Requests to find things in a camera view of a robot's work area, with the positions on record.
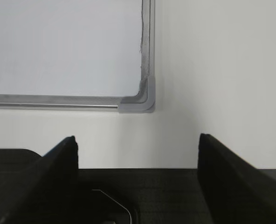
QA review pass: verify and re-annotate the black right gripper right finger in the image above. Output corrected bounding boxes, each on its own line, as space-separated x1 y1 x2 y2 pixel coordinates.
197 133 276 224

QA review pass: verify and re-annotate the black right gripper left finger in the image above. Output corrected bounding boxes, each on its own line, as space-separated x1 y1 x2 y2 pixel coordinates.
0 136 78 224

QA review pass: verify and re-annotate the whiteboard with aluminium frame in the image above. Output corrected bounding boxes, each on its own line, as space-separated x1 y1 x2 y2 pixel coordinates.
0 0 156 113

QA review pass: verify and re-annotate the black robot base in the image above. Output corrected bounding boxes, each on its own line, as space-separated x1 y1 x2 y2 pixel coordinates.
0 148 276 224

